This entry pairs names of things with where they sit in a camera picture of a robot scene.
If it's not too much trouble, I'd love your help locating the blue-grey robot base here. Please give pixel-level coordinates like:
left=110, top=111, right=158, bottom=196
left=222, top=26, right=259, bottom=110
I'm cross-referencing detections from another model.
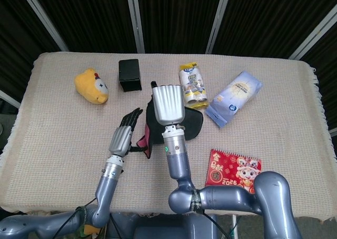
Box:
left=106, top=212, right=219, bottom=239

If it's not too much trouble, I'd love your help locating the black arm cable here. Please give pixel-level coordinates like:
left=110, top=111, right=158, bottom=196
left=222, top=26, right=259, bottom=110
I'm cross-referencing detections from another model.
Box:
left=202, top=210, right=229, bottom=239
left=56, top=196, right=98, bottom=239

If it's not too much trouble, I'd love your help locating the white table leg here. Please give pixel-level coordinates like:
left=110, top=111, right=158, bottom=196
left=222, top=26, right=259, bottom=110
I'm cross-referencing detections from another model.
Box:
left=231, top=214, right=239, bottom=239

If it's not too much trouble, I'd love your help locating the beige woven tablecloth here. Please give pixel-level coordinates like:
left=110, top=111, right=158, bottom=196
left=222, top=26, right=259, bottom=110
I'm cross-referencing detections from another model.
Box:
left=0, top=52, right=337, bottom=221

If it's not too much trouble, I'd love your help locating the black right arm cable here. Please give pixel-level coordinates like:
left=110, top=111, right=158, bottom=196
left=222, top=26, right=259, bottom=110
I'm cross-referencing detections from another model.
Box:
left=202, top=210, right=229, bottom=239

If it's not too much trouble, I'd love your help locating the yellow white roll pack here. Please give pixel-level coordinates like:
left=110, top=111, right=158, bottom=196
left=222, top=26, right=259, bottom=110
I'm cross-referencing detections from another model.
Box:
left=179, top=62, right=210, bottom=111

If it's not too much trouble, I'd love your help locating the black open box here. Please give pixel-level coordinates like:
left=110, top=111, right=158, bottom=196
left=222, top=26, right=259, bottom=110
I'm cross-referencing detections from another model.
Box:
left=118, top=58, right=143, bottom=93

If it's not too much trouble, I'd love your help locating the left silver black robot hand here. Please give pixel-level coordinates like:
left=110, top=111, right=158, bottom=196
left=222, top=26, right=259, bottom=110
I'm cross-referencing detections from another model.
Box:
left=108, top=107, right=144, bottom=157

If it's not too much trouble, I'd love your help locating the light blue paper bag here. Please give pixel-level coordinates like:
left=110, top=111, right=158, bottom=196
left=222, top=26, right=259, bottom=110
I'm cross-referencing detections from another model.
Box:
left=204, top=70, right=263, bottom=128

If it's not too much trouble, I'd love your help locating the red desk calendar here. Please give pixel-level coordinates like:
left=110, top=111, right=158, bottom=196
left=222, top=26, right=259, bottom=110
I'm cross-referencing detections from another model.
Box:
left=205, top=148, right=263, bottom=195

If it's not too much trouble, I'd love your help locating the pink and grey microfibre towel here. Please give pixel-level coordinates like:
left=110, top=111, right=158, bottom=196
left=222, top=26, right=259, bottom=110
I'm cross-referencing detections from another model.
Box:
left=143, top=98, right=205, bottom=160

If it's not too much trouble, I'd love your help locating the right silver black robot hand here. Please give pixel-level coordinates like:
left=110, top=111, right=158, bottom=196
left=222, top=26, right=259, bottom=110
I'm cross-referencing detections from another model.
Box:
left=150, top=81, right=185, bottom=126

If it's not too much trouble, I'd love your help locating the yellow plush toy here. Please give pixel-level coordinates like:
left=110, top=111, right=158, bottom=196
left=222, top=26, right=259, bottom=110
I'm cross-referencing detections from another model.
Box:
left=74, top=68, right=110, bottom=105
left=83, top=224, right=102, bottom=236

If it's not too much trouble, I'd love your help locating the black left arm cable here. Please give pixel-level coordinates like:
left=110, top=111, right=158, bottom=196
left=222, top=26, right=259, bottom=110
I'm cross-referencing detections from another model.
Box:
left=56, top=196, right=98, bottom=239

